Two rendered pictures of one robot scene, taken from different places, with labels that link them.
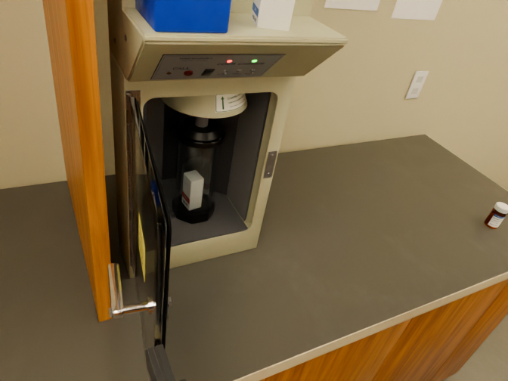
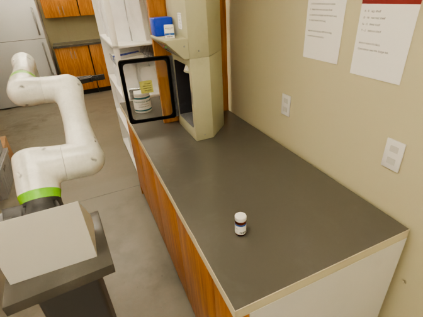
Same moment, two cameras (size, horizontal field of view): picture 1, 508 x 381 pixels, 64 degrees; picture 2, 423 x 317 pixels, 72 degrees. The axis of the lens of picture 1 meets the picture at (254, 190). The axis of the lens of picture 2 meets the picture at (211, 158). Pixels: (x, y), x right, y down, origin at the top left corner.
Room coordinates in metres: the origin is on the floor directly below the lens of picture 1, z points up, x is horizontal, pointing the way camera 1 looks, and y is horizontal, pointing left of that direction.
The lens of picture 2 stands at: (1.14, -1.56, 1.71)
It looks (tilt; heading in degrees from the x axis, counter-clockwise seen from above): 30 degrees down; 101
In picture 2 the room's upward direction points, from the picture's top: 4 degrees counter-clockwise
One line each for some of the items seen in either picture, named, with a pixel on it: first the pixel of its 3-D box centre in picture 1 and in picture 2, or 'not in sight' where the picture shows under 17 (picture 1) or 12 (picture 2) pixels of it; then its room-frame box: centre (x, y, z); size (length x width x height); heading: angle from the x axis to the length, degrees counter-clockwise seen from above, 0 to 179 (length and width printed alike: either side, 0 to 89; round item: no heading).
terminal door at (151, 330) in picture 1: (143, 253); (148, 90); (0.44, 0.15, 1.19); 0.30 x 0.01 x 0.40; 26
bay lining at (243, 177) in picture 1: (187, 144); (203, 89); (0.78, 0.17, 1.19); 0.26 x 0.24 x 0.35; 123
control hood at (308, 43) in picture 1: (236, 57); (168, 46); (0.62, 0.07, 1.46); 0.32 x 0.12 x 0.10; 123
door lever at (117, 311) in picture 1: (128, 289); not in sight; (0.36, 0.15, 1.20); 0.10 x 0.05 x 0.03; 26
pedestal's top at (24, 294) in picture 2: not in sight; (60, 254); (0.44, -0.92, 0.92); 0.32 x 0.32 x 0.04; 37
